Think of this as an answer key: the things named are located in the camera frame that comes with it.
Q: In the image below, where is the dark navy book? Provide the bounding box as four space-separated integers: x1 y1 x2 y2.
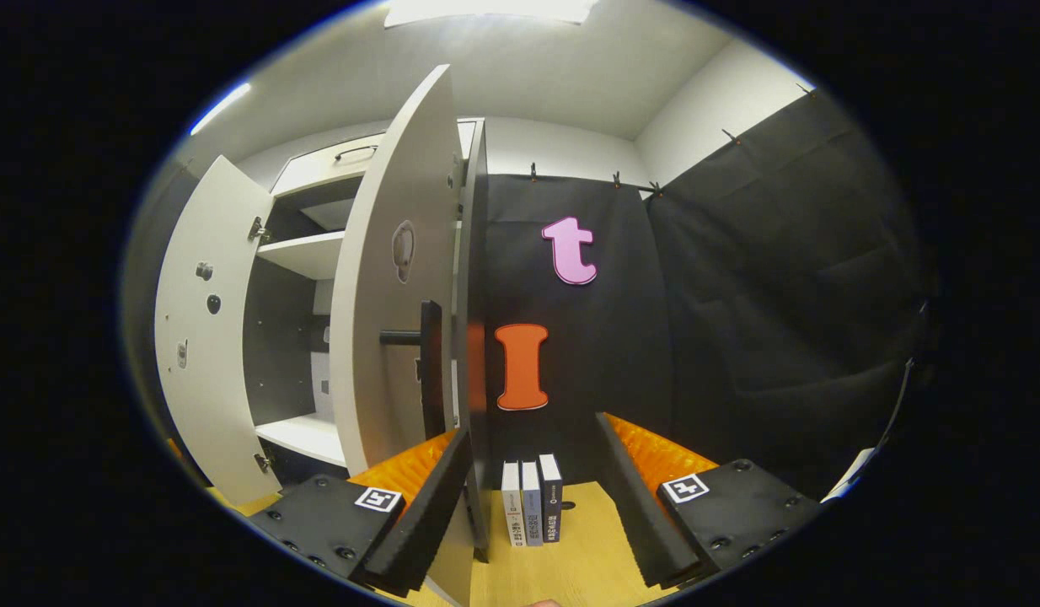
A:
539 454 565 543

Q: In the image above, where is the white cabinet drawer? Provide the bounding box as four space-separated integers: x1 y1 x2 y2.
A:
271 133 386 196

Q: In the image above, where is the white cabinet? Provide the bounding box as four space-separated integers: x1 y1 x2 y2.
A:
242 118 491 561

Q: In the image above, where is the white book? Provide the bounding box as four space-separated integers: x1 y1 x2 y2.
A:
501 461 523 547

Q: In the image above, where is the white upper cabinet shelf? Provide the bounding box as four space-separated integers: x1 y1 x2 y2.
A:
257 229 346 281

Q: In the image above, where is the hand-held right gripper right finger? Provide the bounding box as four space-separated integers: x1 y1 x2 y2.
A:
594 411 824 589

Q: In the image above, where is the narrow ceiling light strip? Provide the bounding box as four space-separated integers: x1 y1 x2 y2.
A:
190 82 253 136

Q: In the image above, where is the white cabinet door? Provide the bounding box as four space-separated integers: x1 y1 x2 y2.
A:
153 154 276 507
330 63 479 607

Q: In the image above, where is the white strip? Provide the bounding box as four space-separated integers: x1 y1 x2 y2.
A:
823 447 876 503

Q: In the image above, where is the grey blue book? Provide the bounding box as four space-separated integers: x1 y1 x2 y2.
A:
520 461 544 547

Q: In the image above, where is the white lower cabinet shelf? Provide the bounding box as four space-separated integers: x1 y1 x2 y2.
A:
255 413 348 467

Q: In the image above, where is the white cabinet shelf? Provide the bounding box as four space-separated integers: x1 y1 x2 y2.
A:
257 229 346 281
255 413 348 467

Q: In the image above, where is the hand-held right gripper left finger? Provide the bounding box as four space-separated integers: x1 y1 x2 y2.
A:
249 426 474 595

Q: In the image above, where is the large ceiling light panel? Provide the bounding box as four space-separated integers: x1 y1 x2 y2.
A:
385 0 597 26

